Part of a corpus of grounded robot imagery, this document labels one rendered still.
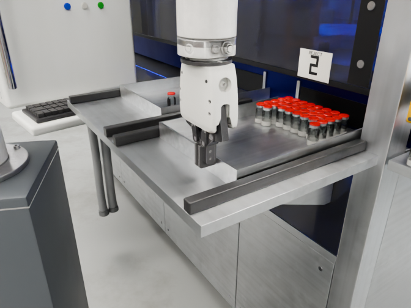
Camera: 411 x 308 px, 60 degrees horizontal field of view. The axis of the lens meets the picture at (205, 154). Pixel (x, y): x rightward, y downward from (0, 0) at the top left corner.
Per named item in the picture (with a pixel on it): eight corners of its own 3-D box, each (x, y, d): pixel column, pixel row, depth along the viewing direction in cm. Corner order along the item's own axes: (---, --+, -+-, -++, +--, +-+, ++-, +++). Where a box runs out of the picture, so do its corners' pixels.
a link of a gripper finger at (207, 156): (225, 131, 55) (224, 170, 58) (214, 125, 57) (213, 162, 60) (208, 135, 53) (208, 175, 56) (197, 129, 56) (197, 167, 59)
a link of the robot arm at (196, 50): (250, 38, 49) (249, 60, 51) (214, 31, 56) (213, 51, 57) (199, 42, 45) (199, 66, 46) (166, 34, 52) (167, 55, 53)
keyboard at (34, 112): (131, 90, 138) (130, 84, 137) (151, 98, 129) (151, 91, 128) (22, 112, 114) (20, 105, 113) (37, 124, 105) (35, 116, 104)
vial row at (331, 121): (273, 116, 88) (275, 98, 86) (334, 140, 74) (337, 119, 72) (266, 118, 86) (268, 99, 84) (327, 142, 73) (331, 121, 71)
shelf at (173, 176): (208, 84, 126) (208, 78, 125) (400, 155, 73) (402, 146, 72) (68, 107, 102) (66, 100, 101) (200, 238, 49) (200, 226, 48)
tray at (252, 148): (276, 109, 93) (277, 96, 92) (366, 142, 74) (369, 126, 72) (159, 137, 76) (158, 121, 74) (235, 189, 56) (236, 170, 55)
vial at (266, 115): (266, 122, 84) (267, 103, 82) (273, 125, 82) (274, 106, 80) (259, 124, 82) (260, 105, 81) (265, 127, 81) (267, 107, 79)
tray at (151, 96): (216, 80, 121) (216, 70, 119) (269, 99, 101) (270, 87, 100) (120, 96, 104) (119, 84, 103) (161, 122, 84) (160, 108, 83)
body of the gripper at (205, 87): (249, 54, 50) (244, 129, 54) (208, 44, 57) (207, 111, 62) (203, 59, 46) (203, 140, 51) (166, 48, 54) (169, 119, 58)
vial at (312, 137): (311, 141, 73) (314, 120, 71) (320, 145, 72) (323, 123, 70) (304, 143, 72) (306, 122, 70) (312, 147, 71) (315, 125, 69)
